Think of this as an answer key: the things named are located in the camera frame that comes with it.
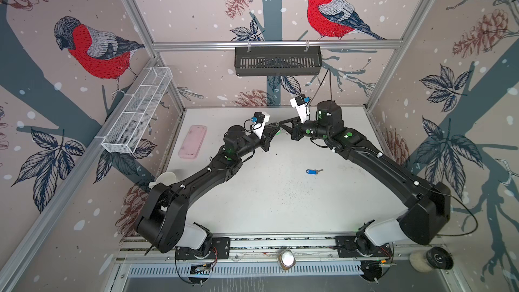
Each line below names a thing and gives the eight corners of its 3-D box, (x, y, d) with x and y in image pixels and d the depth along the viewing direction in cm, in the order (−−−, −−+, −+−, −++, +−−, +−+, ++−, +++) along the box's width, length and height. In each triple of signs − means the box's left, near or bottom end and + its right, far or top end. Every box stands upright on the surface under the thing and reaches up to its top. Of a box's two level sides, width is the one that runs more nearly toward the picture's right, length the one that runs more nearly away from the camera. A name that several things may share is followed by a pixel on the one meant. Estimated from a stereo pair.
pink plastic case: (179, 158, 102) (177, 154, 100) (192, 128, 115) (190, 124, 112) (196, 159, 102) (195, 155, 99) (207, 129, 114) (206, 125, 112)
